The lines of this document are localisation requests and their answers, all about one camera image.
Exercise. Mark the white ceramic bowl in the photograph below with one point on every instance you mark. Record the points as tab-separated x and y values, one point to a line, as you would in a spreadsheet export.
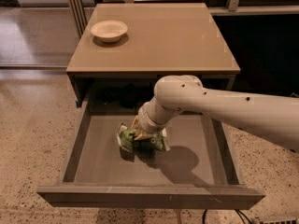
109	31

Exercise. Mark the grey cabinet with glass top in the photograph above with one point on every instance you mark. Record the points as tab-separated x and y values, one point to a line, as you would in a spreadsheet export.
162	39

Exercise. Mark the green jalapeno chip bag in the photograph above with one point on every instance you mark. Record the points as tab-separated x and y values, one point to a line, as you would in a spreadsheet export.
125	139

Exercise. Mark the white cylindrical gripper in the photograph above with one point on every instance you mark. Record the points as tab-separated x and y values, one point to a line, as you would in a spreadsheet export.
149	124

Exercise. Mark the metal window frame post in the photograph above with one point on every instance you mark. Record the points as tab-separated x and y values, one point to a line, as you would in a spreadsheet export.
79	15

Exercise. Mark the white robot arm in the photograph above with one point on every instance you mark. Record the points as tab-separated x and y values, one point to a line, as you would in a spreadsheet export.
272	118

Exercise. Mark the metal floor vent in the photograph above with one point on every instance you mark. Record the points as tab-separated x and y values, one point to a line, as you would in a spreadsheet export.
276	220

